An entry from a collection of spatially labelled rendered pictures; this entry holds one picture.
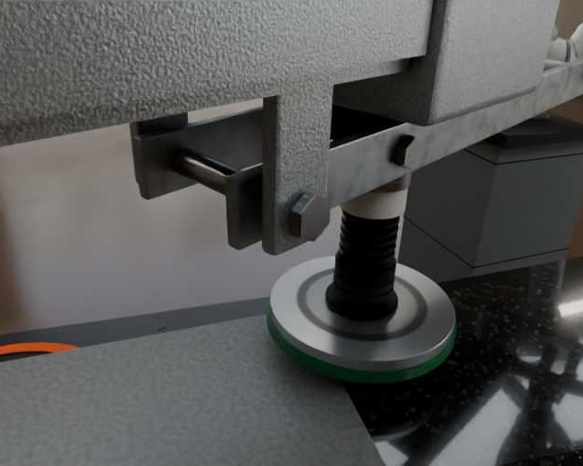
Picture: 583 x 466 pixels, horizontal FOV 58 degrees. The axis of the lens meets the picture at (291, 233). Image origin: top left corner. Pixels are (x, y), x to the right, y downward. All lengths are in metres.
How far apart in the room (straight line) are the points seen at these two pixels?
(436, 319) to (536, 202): 1.21
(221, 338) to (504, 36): 0.44
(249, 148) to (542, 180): 1.37
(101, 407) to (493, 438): 0.39
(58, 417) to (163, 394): 0.10
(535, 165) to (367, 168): 1.31
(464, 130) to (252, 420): 0.35
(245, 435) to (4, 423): 0.23
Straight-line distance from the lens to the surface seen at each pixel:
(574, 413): 0.64
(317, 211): 0.33
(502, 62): 0.47
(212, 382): 0.59
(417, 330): 0.59
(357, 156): 0.41
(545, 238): 1.90
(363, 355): 0.55
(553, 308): 0.80
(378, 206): 0.53
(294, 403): 0.57
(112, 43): 0.22
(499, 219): 1.71
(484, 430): 0.59
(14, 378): 0.65
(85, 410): 0.59
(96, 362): 0.64
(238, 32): 0.26
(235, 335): 0.65
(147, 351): 0.64
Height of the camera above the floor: 1.23
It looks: 27 degrees down
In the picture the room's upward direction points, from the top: 2 degrees clockwise
